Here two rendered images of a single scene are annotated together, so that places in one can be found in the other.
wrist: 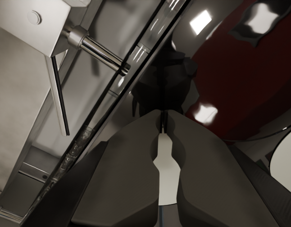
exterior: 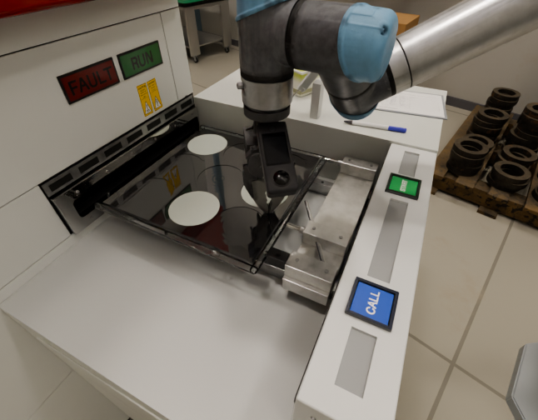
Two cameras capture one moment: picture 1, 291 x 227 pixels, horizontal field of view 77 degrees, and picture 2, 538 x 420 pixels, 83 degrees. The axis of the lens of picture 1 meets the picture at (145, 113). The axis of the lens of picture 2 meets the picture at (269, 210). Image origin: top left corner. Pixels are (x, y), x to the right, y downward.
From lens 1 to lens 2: 47 cm
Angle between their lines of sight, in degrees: 17
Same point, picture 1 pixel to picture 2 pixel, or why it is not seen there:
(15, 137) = (331, 197)
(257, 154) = (225, 203)
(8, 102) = (332, 210)
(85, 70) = not seen: hidden behind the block
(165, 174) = not seen: hidden behind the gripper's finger
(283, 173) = (211, 197)
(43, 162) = (325, 189)
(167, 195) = not seen: hidden behind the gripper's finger
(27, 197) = (332, 169)
